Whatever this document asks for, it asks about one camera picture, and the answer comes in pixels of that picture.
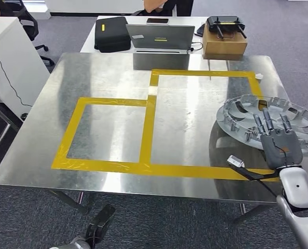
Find yellow tape on workbench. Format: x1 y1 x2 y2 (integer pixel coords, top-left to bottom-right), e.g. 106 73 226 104
51 68 280 182

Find black flat device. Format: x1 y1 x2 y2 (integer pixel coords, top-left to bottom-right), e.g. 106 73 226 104
195 23 206 37

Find steel workbench table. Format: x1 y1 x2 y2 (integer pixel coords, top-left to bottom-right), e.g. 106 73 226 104
0 51 308 226

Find black phone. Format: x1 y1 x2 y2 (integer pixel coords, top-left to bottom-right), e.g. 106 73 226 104
146 18 169 25

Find brown cardboard box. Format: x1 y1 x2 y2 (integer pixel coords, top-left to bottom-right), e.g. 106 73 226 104
203 24 248 61

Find black laptop cable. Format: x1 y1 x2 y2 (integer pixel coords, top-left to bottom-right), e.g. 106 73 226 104
187 41 204 54

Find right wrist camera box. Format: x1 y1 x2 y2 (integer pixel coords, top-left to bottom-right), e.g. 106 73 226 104
227 155 280 198

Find grey plastic wheel hubcap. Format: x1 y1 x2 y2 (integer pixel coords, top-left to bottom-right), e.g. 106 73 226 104
216 94 308 158

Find black router with antennas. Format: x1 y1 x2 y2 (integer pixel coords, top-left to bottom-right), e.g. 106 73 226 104
206 15 247 39

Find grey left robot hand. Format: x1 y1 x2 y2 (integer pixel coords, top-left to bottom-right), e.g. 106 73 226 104
85 203 116 249

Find grey laptop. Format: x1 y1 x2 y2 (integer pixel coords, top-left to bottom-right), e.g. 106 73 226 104
126 23 196 54

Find black office chair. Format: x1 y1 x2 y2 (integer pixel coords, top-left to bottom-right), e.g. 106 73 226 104
0 0 55 66

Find white desk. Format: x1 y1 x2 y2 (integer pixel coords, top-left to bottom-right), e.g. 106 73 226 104
80 15 209 54

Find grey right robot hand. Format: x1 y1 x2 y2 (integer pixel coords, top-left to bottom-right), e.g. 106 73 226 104
252 108 304 170

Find black zip case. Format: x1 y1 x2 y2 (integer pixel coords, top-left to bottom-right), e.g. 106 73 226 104
94 16 132 53

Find thin black cable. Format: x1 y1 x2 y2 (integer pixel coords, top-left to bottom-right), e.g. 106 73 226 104
0 50 33 108

